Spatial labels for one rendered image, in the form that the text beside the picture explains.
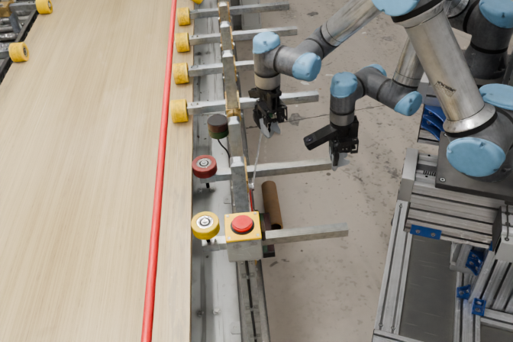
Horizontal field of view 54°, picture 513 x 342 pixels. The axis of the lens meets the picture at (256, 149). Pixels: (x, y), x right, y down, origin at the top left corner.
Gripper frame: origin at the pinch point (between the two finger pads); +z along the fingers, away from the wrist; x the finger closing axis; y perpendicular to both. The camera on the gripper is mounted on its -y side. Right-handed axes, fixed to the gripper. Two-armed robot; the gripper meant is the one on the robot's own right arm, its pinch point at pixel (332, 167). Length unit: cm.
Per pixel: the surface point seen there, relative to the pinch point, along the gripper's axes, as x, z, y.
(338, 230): -26.4, 0.5, -3.6
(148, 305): -98, -82, -38
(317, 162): -0.6, -3.5, -5.2
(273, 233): -24.9, 0.4, -22.6
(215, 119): -3.6, -27.7, -36.0
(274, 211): 50, 75, -16
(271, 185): 69, 75, -16
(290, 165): -0.4, -3.5, -14.0
